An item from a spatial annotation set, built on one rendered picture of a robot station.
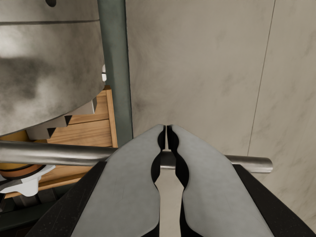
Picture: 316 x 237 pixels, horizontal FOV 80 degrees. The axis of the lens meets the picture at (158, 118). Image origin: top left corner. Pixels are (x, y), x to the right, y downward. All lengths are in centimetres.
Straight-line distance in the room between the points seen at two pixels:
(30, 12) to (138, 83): 135
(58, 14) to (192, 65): 149
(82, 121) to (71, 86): 37
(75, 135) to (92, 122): 6
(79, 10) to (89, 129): 41
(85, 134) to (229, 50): 148
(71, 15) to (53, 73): 6
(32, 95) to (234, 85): 188
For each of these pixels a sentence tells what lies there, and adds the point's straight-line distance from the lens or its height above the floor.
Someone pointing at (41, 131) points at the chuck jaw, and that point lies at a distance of 35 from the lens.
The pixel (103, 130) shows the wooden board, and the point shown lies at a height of 88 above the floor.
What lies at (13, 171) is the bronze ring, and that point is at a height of 112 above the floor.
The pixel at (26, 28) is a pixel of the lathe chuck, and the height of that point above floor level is 121.
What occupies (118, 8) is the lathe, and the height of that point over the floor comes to 54.
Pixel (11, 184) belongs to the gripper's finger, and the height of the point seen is 111.
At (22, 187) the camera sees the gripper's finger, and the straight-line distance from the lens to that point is 43.
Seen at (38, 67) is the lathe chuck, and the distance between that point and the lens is 21.
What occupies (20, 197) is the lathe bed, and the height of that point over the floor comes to 86.
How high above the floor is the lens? 140
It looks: 56 degrees down
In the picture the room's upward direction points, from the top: 144 degrees clockwise
